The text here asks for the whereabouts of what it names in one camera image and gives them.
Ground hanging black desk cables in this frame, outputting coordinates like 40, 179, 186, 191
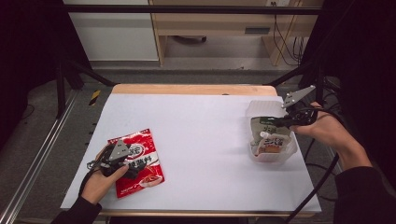
272, 1, 307, 67

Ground wooden desk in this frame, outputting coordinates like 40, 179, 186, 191
148, 0, 325, 67

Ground person's left hand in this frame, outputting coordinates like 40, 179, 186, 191
81, 163, 130, 206

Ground beige green-topped sauce packet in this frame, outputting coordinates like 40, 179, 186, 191
249, 116, 292, 147

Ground white red spout pouch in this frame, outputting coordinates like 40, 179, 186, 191
255, 131, 292, 157

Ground black curtain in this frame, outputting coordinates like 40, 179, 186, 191
0, 0, 92, 147
300, 0, 396, 188

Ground clear plastic container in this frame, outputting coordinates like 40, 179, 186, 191
246, 99, 298, 164

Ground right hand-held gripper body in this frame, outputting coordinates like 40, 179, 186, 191
280, 84, 320, 129

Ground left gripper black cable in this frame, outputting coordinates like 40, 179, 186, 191
78, 144, 111, 197

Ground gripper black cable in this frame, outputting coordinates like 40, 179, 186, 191
78, 144, 111, 197
284, 105, 344, 223

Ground yellow black tape strip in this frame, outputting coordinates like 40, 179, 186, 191
89, 89, 102, 106

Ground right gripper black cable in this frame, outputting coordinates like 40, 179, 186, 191
284, 105, 344, 223

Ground black metal stand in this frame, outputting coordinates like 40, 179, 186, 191
55, 59, 116, 119
267, 59, 326, 122

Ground black floor cables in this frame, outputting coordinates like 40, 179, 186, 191
292, 77, 347, 203

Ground red sauce packet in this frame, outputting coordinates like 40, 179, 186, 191
106, 128, 165, 200

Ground grey desk label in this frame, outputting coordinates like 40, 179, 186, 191
244, 27, 271, 35

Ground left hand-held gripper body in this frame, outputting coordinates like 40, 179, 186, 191
88, 138, 134, 178

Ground wooden table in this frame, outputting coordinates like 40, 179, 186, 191
92, 83, 316, 218

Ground black frame crossbar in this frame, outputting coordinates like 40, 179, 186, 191
64, 4, 323, 16

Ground white cabinet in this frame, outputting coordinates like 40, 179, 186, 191
63, 0, 160, 63

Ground white table cover board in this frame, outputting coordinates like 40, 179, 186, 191
60, 92, 322, 214

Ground person's right hand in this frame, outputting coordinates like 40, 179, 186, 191
290, 101, 354, 153

